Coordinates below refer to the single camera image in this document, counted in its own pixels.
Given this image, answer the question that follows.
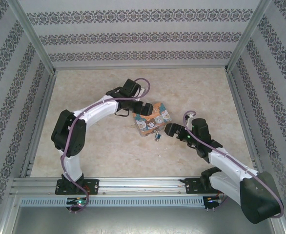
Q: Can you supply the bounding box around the aluminium mounting rail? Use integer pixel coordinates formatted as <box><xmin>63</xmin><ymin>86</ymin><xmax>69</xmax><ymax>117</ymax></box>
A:
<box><xmin>10</xmin><ymin>177</ymin><xmax>278</xmax><ymax>195</ymax></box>

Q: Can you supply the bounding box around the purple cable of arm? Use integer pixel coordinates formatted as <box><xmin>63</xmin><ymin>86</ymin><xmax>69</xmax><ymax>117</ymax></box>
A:
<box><xmin>183</xmin><ymin>111</ymin><xmax>285</xmax><ymax>219</ymax></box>
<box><xmin>60</xmin><ymin>78</ymin><xmax>150</xmax><ymax>213</ymax></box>

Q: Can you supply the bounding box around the black base plate right arm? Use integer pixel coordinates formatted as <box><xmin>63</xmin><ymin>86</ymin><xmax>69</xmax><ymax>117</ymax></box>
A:
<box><xmin>183</xmin><ymin>177</ymin><xmax>230</xmax><ymax>195</ymax></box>

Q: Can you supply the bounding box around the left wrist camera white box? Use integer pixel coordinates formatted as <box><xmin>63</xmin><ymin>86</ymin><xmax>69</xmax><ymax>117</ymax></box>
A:
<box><xmin>133</xmin><ymin>89</ymin><xmax>145</xmax><ymax>102</ymax></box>

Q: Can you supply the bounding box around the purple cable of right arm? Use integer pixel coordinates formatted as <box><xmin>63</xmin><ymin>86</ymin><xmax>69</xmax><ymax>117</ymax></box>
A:
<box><xmin>183</xmin><ymin>111</ymin><xmax>285</xmax><ymax>219</ymax></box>

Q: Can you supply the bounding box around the bear print LOVE tin box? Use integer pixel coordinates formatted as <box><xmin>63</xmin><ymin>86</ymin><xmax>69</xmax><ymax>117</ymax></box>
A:
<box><xmin>132</xmin><ymin>101</ymin><xmax>173</xmax><ymax>137</ymax></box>

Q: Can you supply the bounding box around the circuit board with green light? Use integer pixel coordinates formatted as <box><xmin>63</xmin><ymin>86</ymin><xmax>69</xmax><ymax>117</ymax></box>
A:
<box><xmin>66</xmin><ymin>197</ymin><xmax>89</xmax><ymax>206</ymax></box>

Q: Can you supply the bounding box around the aluminium frame post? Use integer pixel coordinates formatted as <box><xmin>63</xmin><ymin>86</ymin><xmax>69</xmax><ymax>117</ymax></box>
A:
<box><xmin>225</xmin><ymin>0</ymin><xmax>272</xmax><ymax>74</ymax></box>
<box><xmin>7</xmin><ymin>0</ymin><xmax>58</xmax><ymax>74</ymax></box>

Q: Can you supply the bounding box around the slotted grey cable duct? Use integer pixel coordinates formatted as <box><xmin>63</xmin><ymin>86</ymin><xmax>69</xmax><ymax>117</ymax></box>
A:
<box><xmin>20</xmin><ymin>196</ymin><xmax>205</xmax><ymax>208</ymax></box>

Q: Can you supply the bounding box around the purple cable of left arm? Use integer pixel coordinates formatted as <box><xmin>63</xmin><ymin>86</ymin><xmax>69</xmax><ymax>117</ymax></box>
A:
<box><xmin>60</xmin><ymin>78</ymin><xmax>150</xmax><ymax>213</ymax></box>

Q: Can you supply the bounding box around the circuit board with yellow light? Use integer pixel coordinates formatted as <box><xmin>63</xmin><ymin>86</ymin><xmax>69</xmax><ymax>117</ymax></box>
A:
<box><xmin>204</xmin><ymin>196</ymin><xmax>222</xmax><ymax>205</ymax></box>

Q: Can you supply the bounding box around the steel sheet shelf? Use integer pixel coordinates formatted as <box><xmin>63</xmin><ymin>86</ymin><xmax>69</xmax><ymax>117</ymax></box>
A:
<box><xmin>10</xmin><ymin>206</ymin><xmax>278</xmax><ymax>234</ymax></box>

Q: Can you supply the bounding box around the black base plate left arm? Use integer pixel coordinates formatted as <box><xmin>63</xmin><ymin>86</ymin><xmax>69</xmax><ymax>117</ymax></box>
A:
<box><xmin>55</xmin><ymin>179</ymin><xmax>100</xmax><ymax>195</ymax></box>

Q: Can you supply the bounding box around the aluminium side rail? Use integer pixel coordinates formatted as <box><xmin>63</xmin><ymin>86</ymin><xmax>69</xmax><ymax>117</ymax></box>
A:
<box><xmin>225</xmin><ymin>69</ymin><xmax>266</xmax><ymax>176</ymax></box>
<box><xmin>20</xmin><ymin>72</ymin><xmax>58</xmax><ymax>178</ymax></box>

